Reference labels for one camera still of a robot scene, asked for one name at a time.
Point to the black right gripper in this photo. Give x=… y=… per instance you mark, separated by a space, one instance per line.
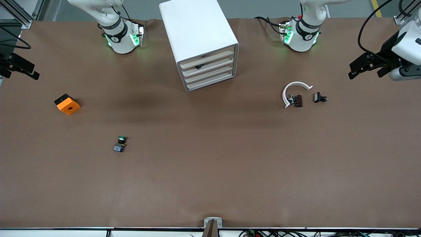
x=7 y=59

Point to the black white push button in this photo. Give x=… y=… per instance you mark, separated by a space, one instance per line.
x=318 y=97

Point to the white drawer cabinet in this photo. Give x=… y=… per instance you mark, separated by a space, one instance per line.
x=197 y=29

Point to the metal base connector box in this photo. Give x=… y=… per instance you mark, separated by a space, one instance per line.
x=285 y=31
x=138 y=33

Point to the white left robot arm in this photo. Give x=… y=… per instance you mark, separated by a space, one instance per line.
x=306 y=33

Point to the orange black square block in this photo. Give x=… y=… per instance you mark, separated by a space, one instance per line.
x=69 y=107

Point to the white curved pipe clamp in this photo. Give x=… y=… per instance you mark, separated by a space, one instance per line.
x=296 y=83

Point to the aluminium frame profile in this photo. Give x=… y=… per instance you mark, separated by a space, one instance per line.
x=399 y=20
x=19 y=14

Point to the green push button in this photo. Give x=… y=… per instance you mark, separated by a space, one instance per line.
x=122 y=139

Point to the grey metal mount bracket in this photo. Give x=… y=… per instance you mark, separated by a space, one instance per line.
x=213 y=223

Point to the brown table cover mat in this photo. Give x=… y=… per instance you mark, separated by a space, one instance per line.
x=210 y=164

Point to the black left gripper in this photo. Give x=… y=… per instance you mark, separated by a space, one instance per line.
x=387 y=49

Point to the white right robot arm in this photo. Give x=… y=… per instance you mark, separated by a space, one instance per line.
x=115 y=36

